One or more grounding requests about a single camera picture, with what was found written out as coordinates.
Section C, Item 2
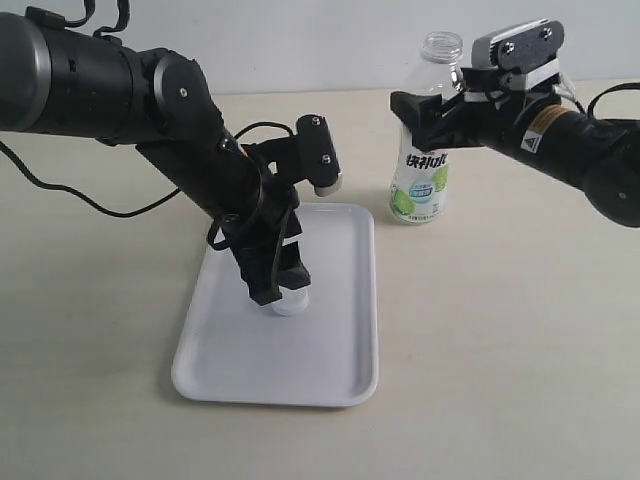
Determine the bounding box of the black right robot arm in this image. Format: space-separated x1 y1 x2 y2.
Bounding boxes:
390 67 639 228

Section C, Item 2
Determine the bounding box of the white rectangular tray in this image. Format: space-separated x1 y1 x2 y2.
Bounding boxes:
171 202 379 408

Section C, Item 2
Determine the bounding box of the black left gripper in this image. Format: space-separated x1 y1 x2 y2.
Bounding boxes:
219 187 311 305

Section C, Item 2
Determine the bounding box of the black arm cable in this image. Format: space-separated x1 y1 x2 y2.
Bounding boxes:
0 122 296 251
559 74 640 121

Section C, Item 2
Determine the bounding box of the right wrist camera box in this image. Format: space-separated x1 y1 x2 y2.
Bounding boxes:
471 18 565 91

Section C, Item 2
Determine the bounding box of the white bottle cap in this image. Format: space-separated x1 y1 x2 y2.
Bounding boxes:
271 287 310 317

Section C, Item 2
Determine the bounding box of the clear plastic drink bottle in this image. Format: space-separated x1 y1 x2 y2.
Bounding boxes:
389 31 463 225

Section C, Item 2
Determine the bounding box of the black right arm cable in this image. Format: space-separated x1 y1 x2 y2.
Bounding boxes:
559 74 640 121

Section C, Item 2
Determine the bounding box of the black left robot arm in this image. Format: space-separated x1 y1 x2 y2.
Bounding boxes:
1 8 311 305

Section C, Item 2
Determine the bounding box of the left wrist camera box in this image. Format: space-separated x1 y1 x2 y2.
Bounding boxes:
274 114 342 197

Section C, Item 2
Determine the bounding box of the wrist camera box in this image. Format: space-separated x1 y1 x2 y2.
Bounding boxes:
274 114 342 197
471 18 565 91

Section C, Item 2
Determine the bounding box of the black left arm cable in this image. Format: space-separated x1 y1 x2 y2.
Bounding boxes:
0 122 296 251

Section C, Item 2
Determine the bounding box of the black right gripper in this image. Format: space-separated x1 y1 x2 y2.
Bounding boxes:
390 67 555 150

